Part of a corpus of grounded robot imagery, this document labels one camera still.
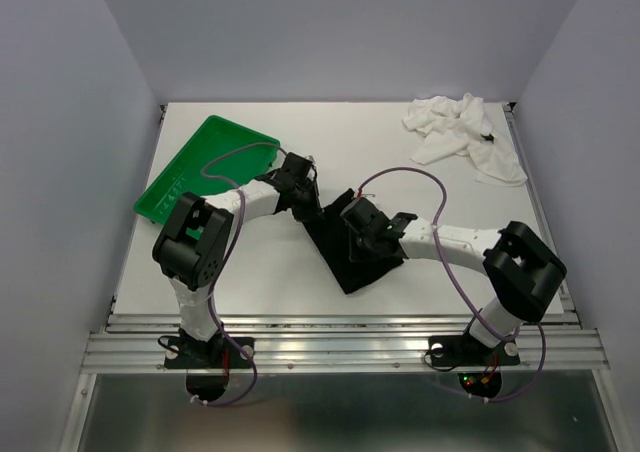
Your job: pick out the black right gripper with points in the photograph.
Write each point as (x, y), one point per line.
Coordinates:
(358, 255)

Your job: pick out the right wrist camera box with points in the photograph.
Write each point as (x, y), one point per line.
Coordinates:
(363, 217)

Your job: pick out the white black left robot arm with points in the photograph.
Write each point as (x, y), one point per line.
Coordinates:
(195, 243)

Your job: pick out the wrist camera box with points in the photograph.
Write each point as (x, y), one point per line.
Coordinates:
(298, 168)
(363, 217)

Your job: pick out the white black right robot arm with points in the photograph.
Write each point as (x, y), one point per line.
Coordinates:
(523, 271)

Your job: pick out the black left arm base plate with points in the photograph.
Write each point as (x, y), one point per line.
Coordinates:
(222, 355)

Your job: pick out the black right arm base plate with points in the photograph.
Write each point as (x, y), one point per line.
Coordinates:
(446, 352)

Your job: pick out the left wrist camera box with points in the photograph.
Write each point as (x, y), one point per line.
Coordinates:
(298, 168)

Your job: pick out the green plastic tray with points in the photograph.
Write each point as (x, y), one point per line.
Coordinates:
(218, 147)

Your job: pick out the white t shirt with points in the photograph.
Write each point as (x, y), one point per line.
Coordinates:
(462, 128)

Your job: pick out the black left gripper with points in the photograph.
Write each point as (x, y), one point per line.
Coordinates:
(313, 209)

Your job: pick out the black t shirt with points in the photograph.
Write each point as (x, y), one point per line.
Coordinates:
(331, 236)

